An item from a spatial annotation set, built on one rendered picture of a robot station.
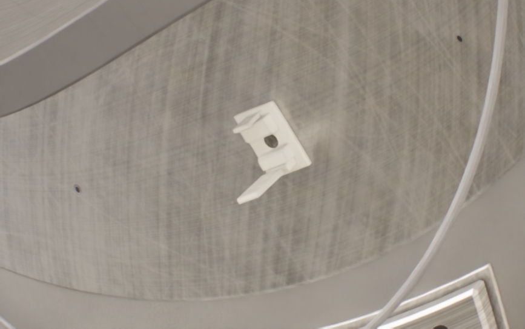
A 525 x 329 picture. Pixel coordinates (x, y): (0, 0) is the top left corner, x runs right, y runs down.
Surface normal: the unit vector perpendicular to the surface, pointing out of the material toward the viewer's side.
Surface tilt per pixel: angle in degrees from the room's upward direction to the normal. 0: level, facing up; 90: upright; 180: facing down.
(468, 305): 90
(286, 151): 49
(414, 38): 90
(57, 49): 90
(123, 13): 90
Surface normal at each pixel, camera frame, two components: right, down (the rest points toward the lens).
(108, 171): -0.49, 0.48
